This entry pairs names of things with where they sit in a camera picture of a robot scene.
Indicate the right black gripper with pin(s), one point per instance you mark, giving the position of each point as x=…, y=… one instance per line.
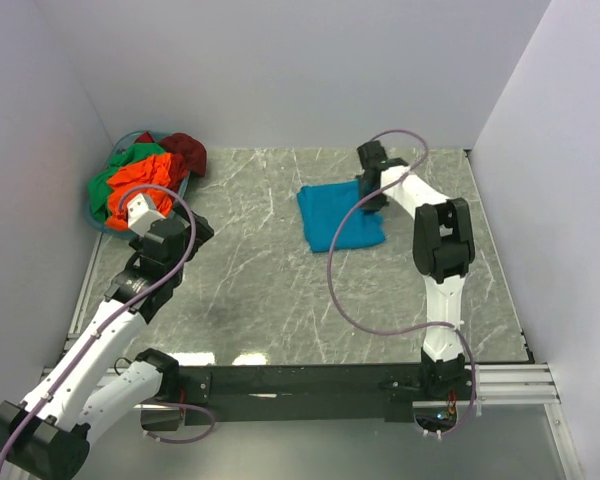
x=368, y=185

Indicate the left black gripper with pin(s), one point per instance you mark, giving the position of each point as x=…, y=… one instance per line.
x=200, y=228

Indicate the blue t shirt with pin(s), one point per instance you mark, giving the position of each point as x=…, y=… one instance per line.
x=323, y=207

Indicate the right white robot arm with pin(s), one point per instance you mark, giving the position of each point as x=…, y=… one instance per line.
x=442, y=250

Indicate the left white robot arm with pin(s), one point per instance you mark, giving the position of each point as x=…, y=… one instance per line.
x=49, y=433

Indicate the green t shirt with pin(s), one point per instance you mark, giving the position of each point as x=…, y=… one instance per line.
x=98, y=189

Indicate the teal laundry basket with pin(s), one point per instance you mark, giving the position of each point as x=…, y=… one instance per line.
x=120, y=146

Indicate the dark red t shirt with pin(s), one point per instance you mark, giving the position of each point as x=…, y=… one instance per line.
x=193, y=152

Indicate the black base beam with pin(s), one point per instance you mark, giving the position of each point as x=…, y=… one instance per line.
x=241, y=408

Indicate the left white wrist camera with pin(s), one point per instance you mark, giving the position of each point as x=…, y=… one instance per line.
x=142, y=213

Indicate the aluminium rail frame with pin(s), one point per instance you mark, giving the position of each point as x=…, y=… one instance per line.
x=493, y=384

